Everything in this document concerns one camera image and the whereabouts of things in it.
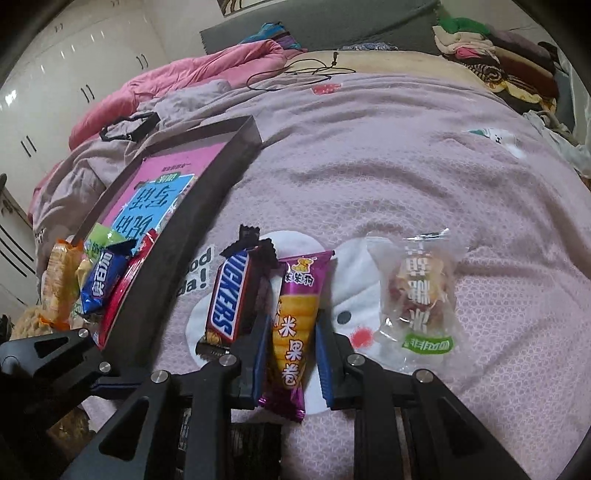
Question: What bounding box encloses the flower wall painting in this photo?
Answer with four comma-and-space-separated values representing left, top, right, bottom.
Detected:
217, 0, 267, 17

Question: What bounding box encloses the black cable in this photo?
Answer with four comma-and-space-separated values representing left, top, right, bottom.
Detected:
245, 51, 357, 92

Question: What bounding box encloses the pink blue Chinese book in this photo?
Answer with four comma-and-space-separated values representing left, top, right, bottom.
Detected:
101, 140, 225, 241

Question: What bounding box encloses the red snack bar wrapper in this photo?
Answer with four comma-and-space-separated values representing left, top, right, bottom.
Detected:
96, 229, 158, 350

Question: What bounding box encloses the blue striped garment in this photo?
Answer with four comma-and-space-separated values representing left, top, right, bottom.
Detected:
242, 22, 304, 51

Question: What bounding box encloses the mauve bed cover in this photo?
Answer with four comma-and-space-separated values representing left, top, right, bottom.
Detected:
143, 74, 590, 479

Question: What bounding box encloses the grey headboard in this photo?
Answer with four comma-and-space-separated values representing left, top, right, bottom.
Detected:
200, 0, 440, 54

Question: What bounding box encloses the orange rice cracker packet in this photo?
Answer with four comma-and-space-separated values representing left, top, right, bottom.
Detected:
41, 240, 84, 331

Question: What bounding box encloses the blue white snack packet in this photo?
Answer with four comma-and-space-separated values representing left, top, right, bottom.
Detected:
80, 239, 136, 318

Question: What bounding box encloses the purple rice roll snack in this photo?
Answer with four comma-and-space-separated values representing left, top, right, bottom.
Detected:
259, 250, 335, 423

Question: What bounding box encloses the grey shallow box tray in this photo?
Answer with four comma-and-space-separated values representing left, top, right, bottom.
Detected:
74, 116, 262, 369

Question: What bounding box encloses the pink quilt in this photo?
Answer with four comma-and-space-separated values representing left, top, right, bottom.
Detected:
28, 40, 301, 230

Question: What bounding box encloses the clear green-label cake packet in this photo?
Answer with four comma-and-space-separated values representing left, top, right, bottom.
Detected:
76, 223, 125, 288

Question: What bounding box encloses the black green snack packet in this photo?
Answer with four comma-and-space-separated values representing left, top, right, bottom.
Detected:
230, 422, 283, 479

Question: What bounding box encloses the pile of folded clothes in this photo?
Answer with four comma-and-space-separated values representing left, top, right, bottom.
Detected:
433, 17, 560, 114

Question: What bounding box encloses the Snickers chocolate bar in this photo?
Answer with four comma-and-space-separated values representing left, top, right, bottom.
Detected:
195, 225, 279, 360

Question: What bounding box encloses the black plastic frame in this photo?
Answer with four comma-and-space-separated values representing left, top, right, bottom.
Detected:
99, 111, 160, 143

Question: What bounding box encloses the white glossy wardrobe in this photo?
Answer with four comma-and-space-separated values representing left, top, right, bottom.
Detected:
1, 1, 166, 318

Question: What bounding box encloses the basket with grey cloth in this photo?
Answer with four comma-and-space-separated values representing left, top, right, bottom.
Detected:
523, 110, 591, 180

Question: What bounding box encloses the beige fleece blanket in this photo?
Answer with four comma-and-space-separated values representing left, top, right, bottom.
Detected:
287, 50, 485, 88

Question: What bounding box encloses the clear red candy packet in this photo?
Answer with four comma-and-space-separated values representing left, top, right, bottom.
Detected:
368, 228, 470, 377

